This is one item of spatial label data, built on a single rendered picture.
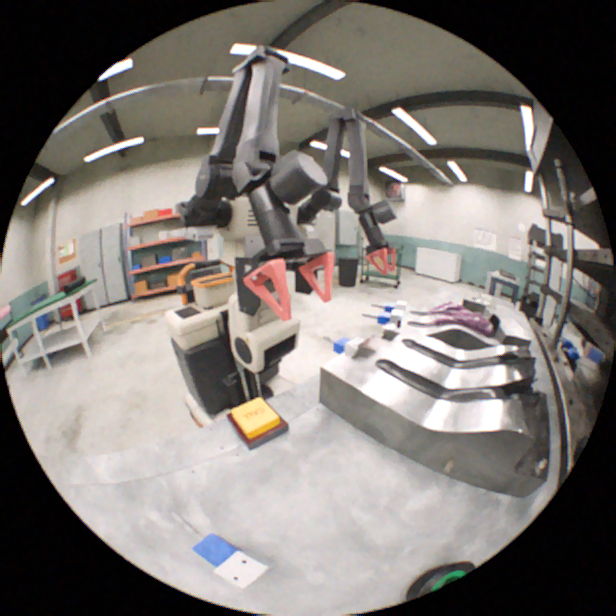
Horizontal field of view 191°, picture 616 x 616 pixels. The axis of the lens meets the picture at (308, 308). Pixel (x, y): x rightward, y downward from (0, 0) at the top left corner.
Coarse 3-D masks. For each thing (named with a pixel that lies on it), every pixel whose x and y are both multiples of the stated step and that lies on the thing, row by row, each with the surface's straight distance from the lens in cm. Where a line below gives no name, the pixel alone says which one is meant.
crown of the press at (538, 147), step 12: (540, 108) 129; (540, 120) 136; (552, 120) 118; (540, 132) 142; (552, 132) 126; (540, 144) 151; (552, 144) 136; (564, 144) 134; (540, 156) 153; (552, 156) 148; (564, 156) 146; (576, 156) 144; (540, 168) 167; (552, 168) 163; (576, 168) 157; (552, 180) 182; (576, 180) 173; (588, 180) 169; (576, 192) 193
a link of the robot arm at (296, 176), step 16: (288, 160) 31; (304, 160) 30; (240, 176) 36; (256, 176) 34; (272, 176) 33; (288, 176) 29; (304, 176) 28; (320, 176) 30; (240, 192) 35; (288, 192) 29; (304, 192) 29
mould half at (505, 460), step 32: (384, 352) 41; (416, 352) 44; (448, 352) 48; (480, 352) 49; (320, 384) 38; (352, 384) 32; (384, 384) 34; (448, 384) 38; (480, 384) 37; (352, 416) 36; (384, 416) 32; (416, 416) 30; (448, 416) 31; (480, 416) 30; (512, 416) 31; (544, 416) 52; (416, 448) 33; (448, 448) 32; (480, 448) 31; (512, 448) 32; (544, 448) 46; (480, 480) 37; (512, 480) 39; (544, 480) 43
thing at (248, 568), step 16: (176, 512) 31; (192, 528) 30; (208, 544) 28; (224, 544) 27; (208, 560) 28; (224, 560) 27; (240, 560) 25; (256, 560) 25; (224, 576) 26; (240, 576) 26; (256, 576) 25
